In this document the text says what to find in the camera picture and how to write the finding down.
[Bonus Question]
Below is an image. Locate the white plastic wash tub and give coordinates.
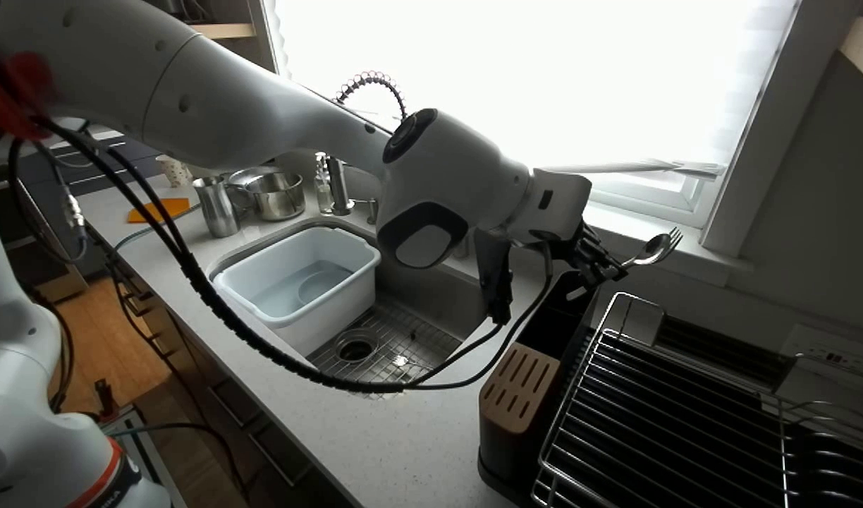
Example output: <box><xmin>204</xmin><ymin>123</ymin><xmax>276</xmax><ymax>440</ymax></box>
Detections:
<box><xmin>212</xmin><ymin>223</ymin><xmax>384</xmax><ymax>357</ymax></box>

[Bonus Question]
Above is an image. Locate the wire sink bottom grid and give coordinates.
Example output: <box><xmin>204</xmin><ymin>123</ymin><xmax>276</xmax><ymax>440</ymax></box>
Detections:
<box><xmin>308</xmin><ymin>296</ymin><xmax>495</xmax><ymax>388</ymax></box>

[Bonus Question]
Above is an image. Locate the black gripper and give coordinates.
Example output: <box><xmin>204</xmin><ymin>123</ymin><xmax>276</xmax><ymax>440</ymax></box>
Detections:
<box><xmin>534</xmin><ymin>223</ymin><xmax>634</xmax><ymax>287</ymax></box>

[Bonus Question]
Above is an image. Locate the wooden-top black knife block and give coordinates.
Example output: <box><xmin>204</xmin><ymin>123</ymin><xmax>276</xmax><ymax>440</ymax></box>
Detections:
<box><xmin>473</xmin><ymin>337</ymin><xmax>566</xmax><ymax>491</ymax></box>

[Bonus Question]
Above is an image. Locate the shiny metal pot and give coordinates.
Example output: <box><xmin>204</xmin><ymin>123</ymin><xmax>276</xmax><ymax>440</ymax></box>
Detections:
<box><xmin>229</xmin><ymin>165</ymin><xmax>308</xmax><ymax>226</ymax></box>

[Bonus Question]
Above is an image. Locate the black utensil holder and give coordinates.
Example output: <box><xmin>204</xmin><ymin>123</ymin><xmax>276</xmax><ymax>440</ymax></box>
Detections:
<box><xmin>519</xmin><ymin>267</ymin><xmax>608</xmax><ymax>364</ymax></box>

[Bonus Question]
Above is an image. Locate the black dish drying rack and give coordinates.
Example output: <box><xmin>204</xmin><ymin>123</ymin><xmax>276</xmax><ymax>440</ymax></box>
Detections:
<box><xmin>525</xmin><ymin>287</ymin><xmax>863</xmax><ymax>508</ymax></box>

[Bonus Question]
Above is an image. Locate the white window frame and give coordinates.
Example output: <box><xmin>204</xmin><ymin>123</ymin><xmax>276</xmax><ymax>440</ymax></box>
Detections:
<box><xmin>260</xmin><ymin>0</ymin><xmax>863</xmax><ymax>263</ymax></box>

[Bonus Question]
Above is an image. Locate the round sink drain ring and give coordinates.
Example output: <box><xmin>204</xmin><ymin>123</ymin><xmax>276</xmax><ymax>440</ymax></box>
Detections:
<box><xmin>338</xmin><ymin>335</ymin><xmax>376</xmax><ymax>364</ymax></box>

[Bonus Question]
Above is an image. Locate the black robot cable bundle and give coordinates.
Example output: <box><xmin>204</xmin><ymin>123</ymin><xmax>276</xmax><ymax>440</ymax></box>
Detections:
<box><xmin>5</xmin><ymin>110</ymin><xmax>558</xmax><ymax>395</ymax></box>

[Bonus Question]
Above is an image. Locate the chrome spring neck faucet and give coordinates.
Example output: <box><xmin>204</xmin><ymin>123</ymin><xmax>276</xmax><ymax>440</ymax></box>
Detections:
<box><xmin>332</xmin><ymin>68</ymin><xmax>411</xmax><ymax>136</ymax></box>

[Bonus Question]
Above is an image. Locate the stainless steel sink basin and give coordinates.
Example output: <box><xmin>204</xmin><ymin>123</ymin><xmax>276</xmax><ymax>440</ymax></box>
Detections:
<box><xmin>204</xmin><ymin>210</ymin><xmax>566</xmax><ymax>388</ymax></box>

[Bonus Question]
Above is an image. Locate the small pale bottle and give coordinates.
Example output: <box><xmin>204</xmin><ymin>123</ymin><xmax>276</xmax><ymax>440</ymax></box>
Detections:
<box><xmin>157</xmin><ymin>153</ymin><xmax>195</xmax><ymax>191</ymax></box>

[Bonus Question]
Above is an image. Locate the metal soap dispenser pump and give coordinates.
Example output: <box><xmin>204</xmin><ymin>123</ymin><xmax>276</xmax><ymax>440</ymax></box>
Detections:
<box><xmin>312</xmin><ymin>148</ymin><xmax>356</xmax><ymax>216</ymax></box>

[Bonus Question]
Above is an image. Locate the wooden shelf board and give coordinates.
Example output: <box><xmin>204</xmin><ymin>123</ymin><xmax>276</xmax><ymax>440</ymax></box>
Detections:
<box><xmin>185</xmin><ymin>18</ymin><xmax>260</xmax><ymax>42</ymax></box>

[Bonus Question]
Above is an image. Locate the red cable wrap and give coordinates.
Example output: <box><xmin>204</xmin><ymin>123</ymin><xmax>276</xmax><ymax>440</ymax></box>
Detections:
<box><xmin>0</xmin><ymin>49</ymin><xmax>60</xmax><ymax>137</ymax></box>

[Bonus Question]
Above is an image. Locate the tall metal canister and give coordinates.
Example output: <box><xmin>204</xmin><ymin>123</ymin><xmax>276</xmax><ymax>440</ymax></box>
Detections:
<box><xmin>191</xmin><ymin>175</ymin><xmax>243</xmax><ymax>240</ymax></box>

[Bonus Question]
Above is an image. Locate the dark under-counter cabinet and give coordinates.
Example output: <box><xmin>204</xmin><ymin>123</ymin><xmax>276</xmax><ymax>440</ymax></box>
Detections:
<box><xmin>102</xmin><ymin>250</ymin><xmax>359</xmax><ymax>508</ymax></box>

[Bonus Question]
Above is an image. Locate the flat orange object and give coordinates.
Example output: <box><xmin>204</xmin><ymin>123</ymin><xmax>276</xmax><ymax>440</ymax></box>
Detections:
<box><xmin>123</xmin><ymin>193</ymin><xmax>195</xmax><ymax>226</ymax></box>

